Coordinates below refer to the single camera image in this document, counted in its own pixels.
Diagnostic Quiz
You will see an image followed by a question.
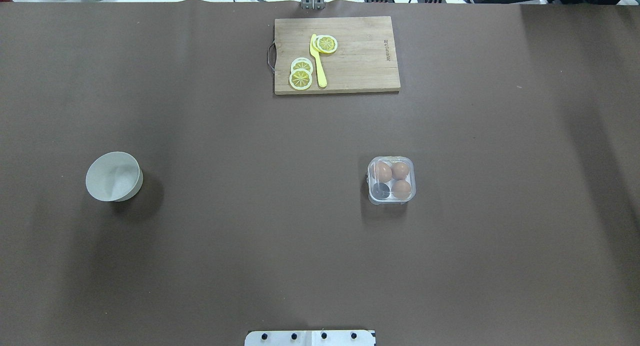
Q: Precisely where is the brown egg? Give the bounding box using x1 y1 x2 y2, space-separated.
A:
391 180 413 200
391 161 410 181
370 160 393 183

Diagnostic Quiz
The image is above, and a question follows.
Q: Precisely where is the clear plastic egg box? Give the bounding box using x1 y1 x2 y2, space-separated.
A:
365 156 417 205

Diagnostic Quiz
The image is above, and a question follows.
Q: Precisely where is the yellow plastic knife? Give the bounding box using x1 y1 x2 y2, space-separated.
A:
309 33 328 88

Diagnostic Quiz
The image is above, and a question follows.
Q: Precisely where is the lemon slice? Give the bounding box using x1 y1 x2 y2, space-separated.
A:
290 57 314 73
313 34 338 54
289 68 313 90

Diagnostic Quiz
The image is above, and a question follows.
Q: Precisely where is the wooden cutting board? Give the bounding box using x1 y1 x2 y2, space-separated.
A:
274 16 402 95

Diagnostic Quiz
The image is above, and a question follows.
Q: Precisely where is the white bowl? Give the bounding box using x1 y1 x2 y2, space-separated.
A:
85 152 144 202

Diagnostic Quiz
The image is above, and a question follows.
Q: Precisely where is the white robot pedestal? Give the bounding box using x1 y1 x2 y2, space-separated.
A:
244 330 377 346

